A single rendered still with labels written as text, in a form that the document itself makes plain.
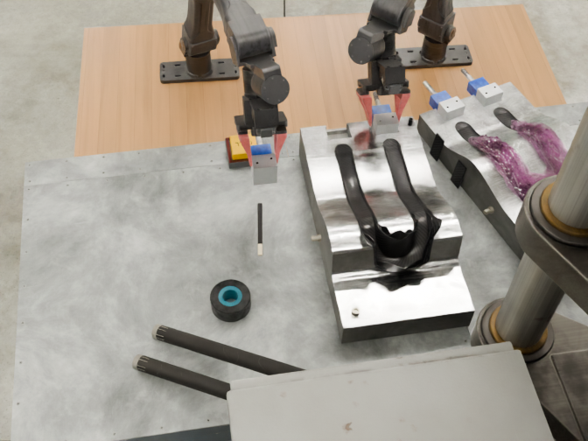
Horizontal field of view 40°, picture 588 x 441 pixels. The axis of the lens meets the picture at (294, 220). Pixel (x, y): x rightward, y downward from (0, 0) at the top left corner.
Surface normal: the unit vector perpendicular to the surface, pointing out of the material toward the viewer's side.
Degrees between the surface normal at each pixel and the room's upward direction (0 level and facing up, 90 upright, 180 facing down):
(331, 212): 28
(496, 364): 0
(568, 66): 0
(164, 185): 0
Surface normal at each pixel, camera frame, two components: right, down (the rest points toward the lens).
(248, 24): 0.11, -0.44
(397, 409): 0.02, -0.61
